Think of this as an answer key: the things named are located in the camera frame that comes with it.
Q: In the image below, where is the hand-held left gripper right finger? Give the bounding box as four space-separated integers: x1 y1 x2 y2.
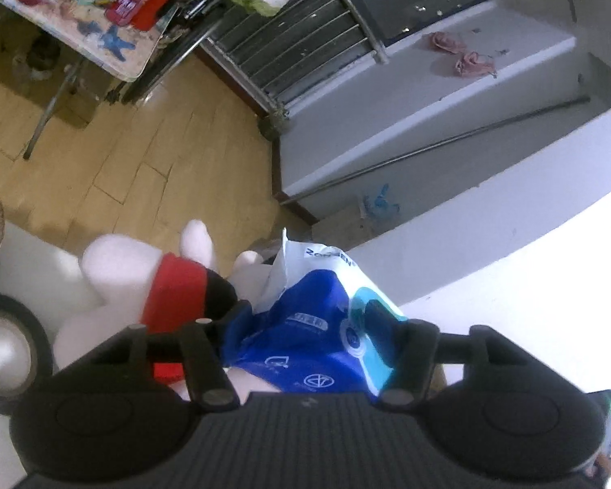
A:
364 300 586 411

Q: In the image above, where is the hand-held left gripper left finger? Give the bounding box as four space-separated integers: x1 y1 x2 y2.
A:
89 300 254 411

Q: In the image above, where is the blue wet wipes pack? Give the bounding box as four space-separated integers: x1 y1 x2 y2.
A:
218 228 413 398

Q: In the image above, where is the white plush toy red shirt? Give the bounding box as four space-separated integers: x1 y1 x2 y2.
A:
55 219 286 403

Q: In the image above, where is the black electrical tape roll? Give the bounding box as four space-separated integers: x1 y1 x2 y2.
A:
0 293 56 413

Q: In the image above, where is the blue plastic scrap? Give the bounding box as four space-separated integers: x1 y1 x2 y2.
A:
359 183 400 222

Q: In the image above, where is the long metal rod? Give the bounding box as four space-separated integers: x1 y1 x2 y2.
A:
280 96 591 205

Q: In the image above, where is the dark plant pot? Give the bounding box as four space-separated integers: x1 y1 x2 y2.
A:
257 104 291 139

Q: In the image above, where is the pink cloth flower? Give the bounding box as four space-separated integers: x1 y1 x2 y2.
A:
455 51 497 78
422 31 464 54

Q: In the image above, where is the folding table with starfish print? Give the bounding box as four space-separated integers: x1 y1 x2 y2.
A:
0 0 166 161

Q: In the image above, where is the grey wheelchair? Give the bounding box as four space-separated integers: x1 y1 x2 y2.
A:
117 0 235 108

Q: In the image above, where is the dark round pot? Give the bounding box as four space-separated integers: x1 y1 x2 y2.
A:
25 35 62 69

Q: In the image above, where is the metal window railing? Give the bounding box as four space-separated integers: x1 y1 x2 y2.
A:
204 0 388 113

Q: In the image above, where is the red drink can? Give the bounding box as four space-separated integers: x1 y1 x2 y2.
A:
104 0 146 26

